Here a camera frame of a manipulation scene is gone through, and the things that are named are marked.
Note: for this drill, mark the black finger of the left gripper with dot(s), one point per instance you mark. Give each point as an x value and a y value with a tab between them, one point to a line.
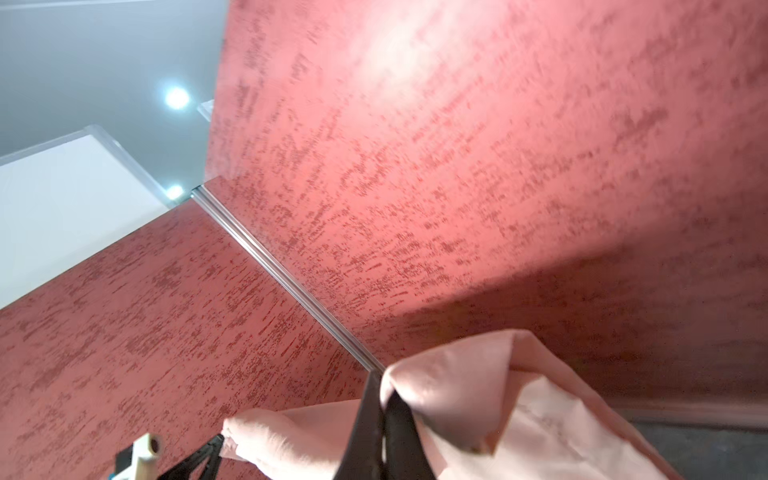
207	457

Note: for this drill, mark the left aluminium corner post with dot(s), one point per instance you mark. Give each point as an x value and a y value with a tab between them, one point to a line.
218	212

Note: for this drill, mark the pink shorts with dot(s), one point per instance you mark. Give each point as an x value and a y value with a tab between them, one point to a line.
498	405

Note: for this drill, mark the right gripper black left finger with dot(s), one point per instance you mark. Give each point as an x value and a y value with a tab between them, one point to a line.
363	456

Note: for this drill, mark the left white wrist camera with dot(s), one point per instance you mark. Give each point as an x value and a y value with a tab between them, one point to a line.
140	460

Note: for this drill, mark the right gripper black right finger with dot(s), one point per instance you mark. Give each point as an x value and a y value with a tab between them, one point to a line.
405	458

